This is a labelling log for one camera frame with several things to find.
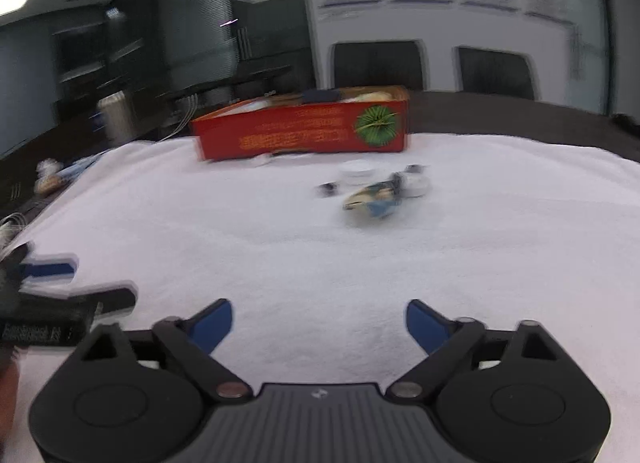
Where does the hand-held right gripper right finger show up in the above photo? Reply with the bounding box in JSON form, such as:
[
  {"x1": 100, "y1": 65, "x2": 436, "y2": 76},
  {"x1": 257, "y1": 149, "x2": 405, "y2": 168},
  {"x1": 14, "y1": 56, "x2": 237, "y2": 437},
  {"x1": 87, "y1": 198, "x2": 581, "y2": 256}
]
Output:
[{"x1": 387, "y1": 299, "x2": 577, "y2": 400}]

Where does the person's left hand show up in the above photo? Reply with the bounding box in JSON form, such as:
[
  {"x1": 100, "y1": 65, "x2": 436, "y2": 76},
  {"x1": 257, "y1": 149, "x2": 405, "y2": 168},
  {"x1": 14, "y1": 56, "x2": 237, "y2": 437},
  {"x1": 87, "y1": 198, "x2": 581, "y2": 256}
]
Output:
[{"x1": 0, "y1": 360, "x2": 21, "y2": 444}]

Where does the blue and yellow packet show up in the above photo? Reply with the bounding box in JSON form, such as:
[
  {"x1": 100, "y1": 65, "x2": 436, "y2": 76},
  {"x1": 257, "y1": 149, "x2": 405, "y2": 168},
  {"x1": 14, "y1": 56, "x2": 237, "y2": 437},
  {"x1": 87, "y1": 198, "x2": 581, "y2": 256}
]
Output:
[{"x1": 342, "y1": 172, "x2": 405, "y2": 220}]

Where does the white round container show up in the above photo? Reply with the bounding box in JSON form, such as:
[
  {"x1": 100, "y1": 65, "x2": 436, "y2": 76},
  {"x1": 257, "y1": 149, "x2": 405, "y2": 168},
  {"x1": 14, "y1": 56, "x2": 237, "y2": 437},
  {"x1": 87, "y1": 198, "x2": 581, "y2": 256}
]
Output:
[{"x1": 402, "y1": 165, "x2": 432, "y2": 198}]

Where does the white cable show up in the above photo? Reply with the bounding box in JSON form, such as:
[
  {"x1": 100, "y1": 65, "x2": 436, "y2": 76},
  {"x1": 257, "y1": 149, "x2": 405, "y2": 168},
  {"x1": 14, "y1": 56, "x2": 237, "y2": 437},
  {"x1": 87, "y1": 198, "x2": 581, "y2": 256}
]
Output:
[{"x1": 164, "y1": 93, "x2": 202, "y2": 137}]

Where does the clear snack bag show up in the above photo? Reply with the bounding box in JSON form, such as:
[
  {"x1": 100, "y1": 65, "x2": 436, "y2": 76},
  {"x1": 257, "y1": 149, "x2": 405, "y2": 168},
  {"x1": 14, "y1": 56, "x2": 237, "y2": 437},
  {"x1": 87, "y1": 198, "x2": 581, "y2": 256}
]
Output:
[{"x1": 34, "y1": 158, "x2": 64, "y2": 194}]

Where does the thin cable bundle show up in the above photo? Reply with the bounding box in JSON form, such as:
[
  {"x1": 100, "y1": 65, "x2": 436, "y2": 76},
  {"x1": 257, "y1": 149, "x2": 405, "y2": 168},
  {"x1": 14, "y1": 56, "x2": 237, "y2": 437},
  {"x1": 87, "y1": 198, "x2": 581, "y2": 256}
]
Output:
[{"x1": 0, "y1": 213, "x2": 32, "y2": 245}]

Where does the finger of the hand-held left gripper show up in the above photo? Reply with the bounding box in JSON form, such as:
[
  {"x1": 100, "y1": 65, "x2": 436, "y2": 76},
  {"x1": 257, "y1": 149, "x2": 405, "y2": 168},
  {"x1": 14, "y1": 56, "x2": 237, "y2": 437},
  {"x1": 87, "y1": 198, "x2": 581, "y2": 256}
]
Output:
[
  {"x1": 2, "y1": 242, "x2": 81, "y2": 289},
  {"x1": 75, "y1": 286, "x2": 139, "y2": 318}
]

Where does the black office chair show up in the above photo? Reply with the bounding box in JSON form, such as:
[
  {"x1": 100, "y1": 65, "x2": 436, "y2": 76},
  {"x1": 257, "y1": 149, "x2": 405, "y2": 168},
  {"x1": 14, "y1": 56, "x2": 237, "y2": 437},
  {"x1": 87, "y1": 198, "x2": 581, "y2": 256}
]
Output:
[
  {"x1": 455, "y1": 46, "x2": 537, "y2": 100},
  {"x1": 329, "y1": 40, "x2": 427, "y2": 92}
]

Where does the white towel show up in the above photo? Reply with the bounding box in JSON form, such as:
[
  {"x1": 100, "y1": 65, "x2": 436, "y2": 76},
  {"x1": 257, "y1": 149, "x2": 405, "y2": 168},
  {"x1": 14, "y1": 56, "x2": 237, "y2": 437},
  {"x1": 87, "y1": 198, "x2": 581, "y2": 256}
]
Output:
[{"x1": 0, "y1": 134, "x2": 640, "y2": 463}]

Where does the dark blue pouch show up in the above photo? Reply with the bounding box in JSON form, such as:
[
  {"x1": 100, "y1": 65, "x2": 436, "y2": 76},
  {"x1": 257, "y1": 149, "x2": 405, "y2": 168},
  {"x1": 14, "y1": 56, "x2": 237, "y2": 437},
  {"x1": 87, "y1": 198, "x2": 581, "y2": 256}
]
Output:
[{"x1": 302, "y1": 88, "x2": 344, "y2": 104}]

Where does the light blue cloth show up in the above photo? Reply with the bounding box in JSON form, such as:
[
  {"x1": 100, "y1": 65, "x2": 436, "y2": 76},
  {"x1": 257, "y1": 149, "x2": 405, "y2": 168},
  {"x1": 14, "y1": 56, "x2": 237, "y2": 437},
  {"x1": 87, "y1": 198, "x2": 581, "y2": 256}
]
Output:
[{"x1": 59, "y1": 153, "x2": 104, "y2": 179}]

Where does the steel thermos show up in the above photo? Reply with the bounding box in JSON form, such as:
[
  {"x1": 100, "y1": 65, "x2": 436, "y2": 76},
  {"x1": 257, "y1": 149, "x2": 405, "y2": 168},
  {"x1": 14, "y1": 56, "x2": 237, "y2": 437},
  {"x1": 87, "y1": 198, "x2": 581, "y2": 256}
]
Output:
[{"x1": 97, "y1": 91, "x2": 129, "y2": 145}]

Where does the glass door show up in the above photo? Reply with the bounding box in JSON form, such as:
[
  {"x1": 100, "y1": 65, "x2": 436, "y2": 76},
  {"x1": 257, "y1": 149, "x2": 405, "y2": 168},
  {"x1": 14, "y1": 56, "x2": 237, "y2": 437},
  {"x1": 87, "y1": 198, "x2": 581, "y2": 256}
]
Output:
[{"x1": 224, "y1": 0, "x2": 314, "y2": 85}]

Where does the red cardboard box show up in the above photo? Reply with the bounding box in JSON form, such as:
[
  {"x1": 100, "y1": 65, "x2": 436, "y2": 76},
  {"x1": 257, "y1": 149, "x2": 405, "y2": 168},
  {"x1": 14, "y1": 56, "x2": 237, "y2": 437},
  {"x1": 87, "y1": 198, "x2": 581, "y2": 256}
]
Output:
[{"x1": 190, "y1": 85, "x2": 412, "y2": 162}]

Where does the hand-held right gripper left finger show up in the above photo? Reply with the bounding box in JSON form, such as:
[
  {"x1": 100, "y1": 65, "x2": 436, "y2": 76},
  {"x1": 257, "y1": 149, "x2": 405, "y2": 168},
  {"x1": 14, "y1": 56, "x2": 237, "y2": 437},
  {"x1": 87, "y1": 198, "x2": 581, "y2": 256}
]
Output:
[{"x1": 64, "y1": 298, "x2": 254, "y2": 400}]

